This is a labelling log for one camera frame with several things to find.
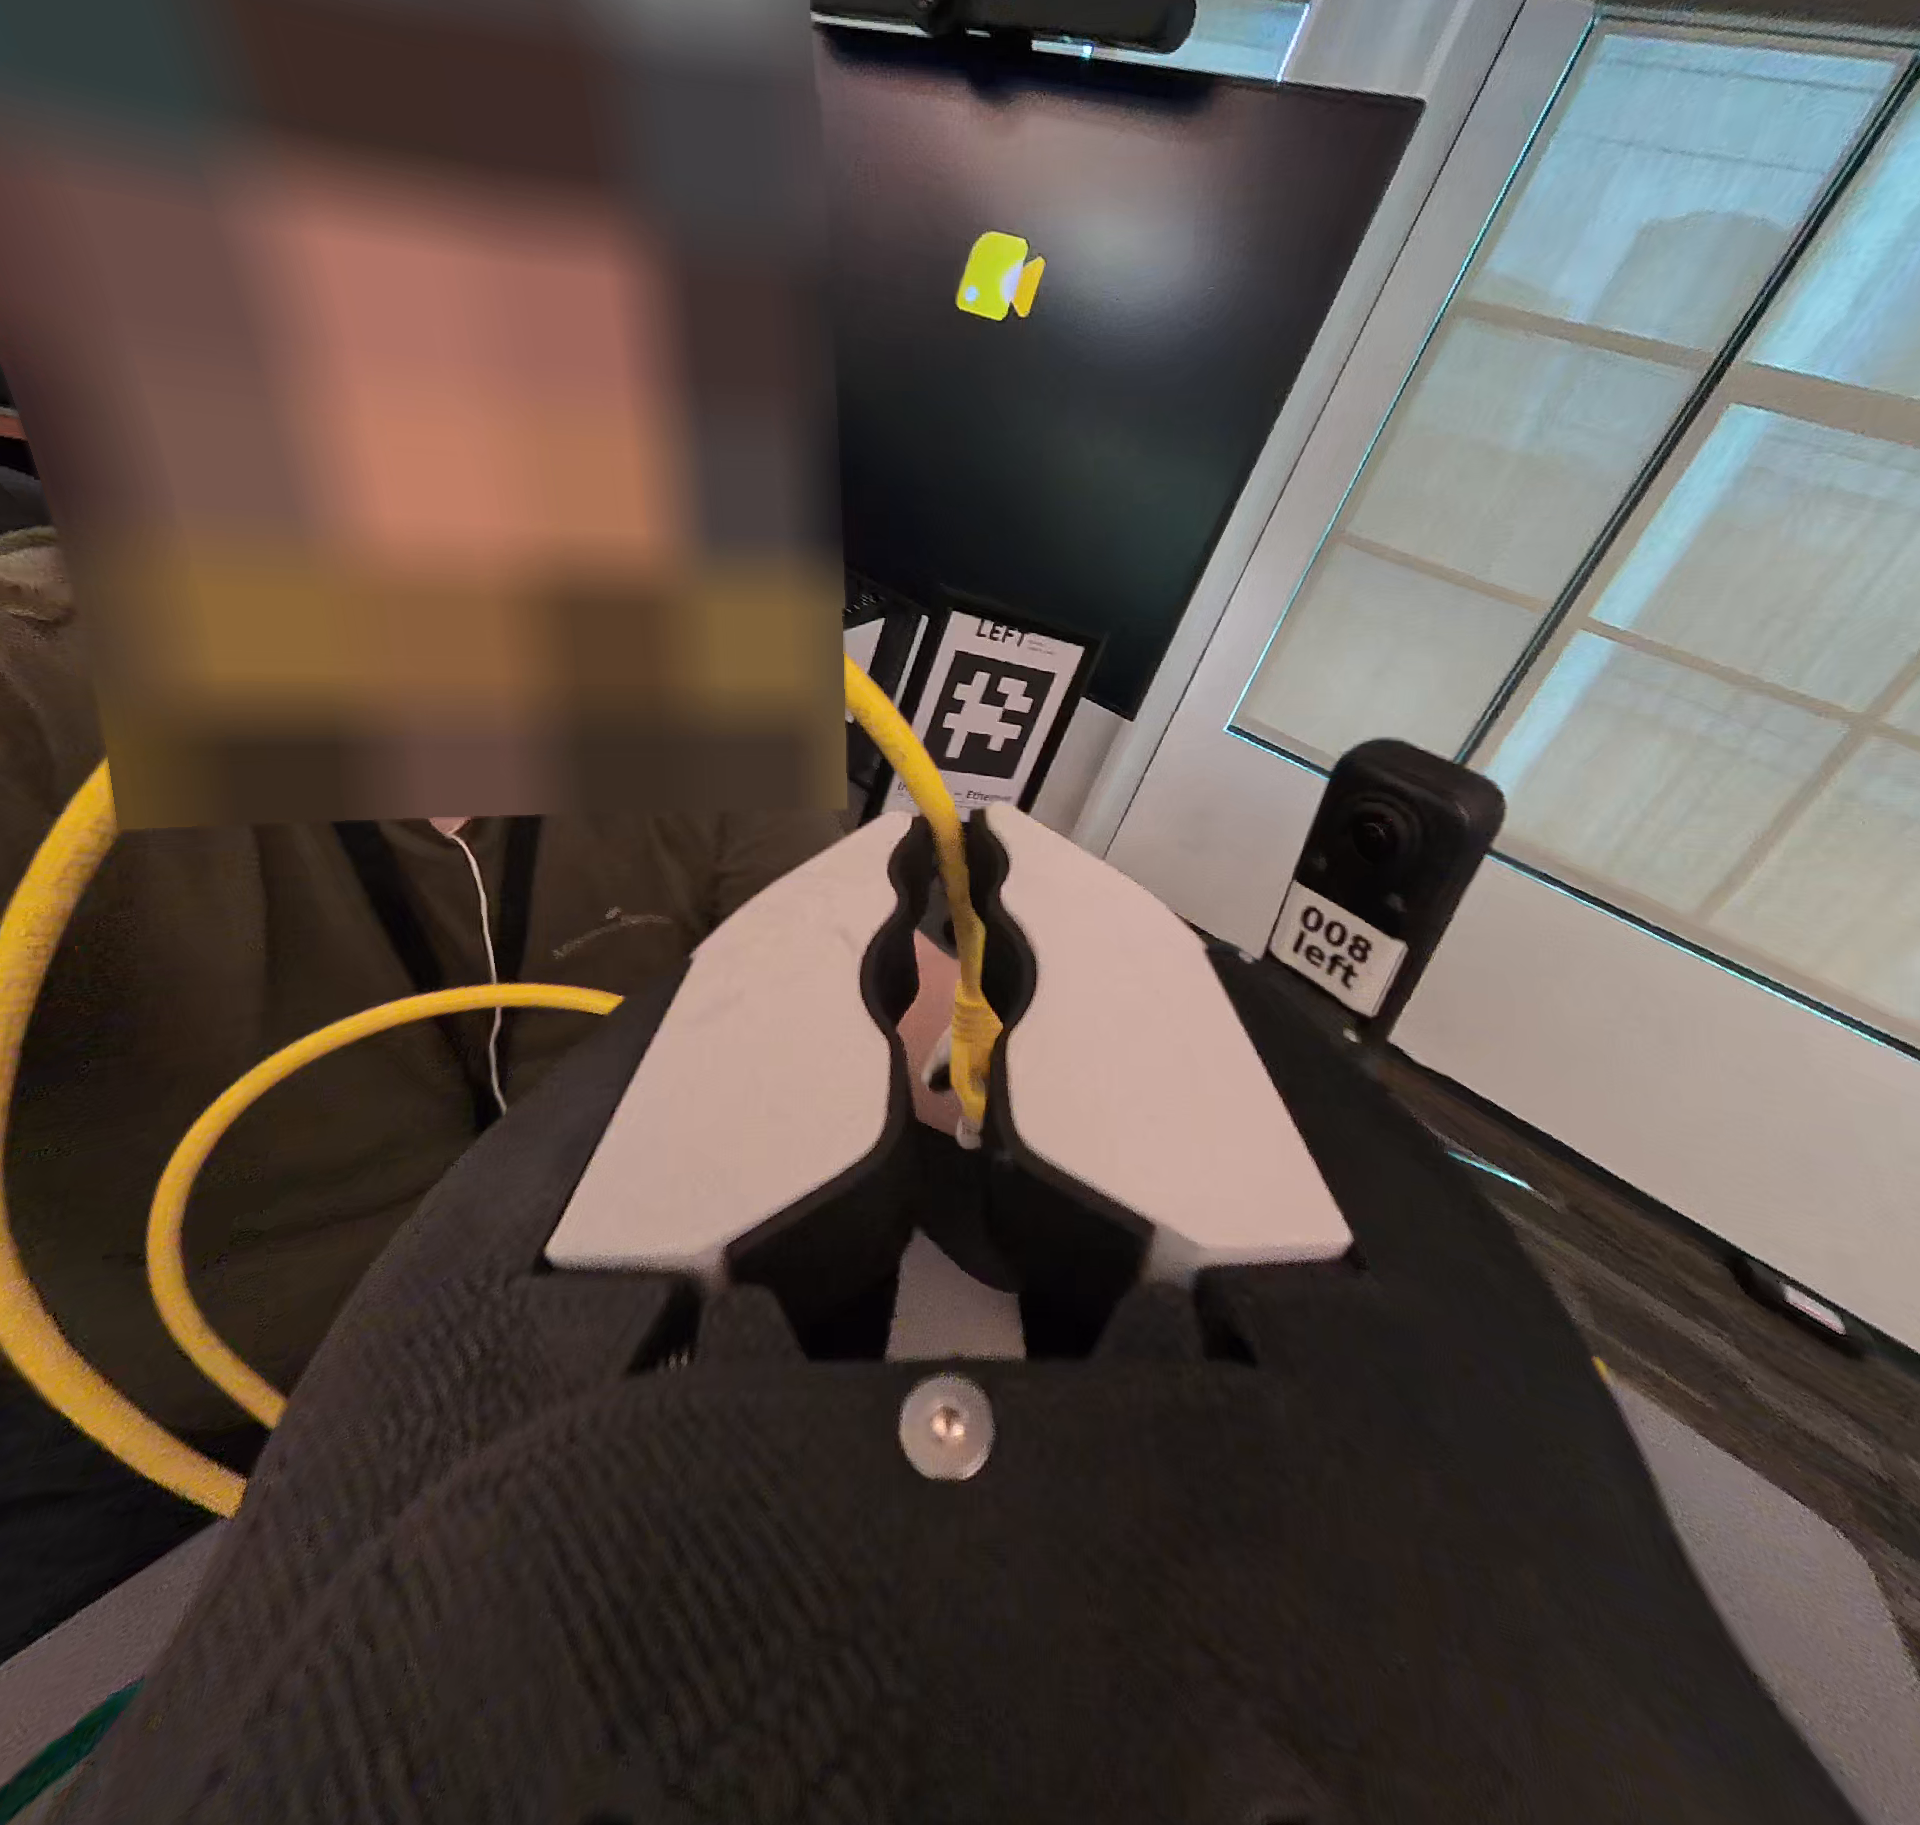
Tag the dark wall screen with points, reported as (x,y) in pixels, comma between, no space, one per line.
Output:
(1142,401)

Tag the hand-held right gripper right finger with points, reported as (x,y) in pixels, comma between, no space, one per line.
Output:
(1172,1090)

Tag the frosted glass window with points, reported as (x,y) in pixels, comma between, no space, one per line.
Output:
(1680,506)

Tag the person's olive clothing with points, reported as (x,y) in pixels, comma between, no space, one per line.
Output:
(300,926)

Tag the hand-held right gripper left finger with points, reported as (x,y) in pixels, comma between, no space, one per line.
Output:
(750,1090)

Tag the small black floor device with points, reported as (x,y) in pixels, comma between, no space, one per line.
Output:
(1807,1306)

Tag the marker sign on easel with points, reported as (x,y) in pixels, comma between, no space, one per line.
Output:
(998,716)

